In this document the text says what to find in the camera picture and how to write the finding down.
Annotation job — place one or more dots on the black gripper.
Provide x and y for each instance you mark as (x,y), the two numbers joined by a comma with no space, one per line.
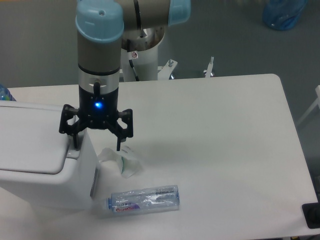
(97,112)

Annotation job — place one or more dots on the white push-lid trash can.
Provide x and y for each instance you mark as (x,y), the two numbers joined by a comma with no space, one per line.
(39,164)

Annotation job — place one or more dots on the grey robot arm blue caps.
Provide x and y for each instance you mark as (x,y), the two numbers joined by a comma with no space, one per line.
(100,26)

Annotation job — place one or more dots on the blue bottle behind trash can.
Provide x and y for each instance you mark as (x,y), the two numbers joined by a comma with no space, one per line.
(5,94)

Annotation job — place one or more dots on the crumpled white paper wrapper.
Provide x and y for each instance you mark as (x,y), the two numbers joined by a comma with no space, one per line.
(126,160)

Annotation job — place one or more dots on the empty clear plastic bottle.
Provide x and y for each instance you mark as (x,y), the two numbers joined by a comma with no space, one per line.
(143,201)

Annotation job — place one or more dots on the blue plastic bag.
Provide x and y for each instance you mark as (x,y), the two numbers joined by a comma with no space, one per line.
(283,15)

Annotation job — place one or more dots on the black device at table edge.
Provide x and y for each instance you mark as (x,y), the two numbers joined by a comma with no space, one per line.
(311,213)

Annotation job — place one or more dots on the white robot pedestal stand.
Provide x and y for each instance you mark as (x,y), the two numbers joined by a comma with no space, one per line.
(139,56)

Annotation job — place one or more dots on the white frame at right edge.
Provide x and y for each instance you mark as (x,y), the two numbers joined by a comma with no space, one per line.
(311,111)

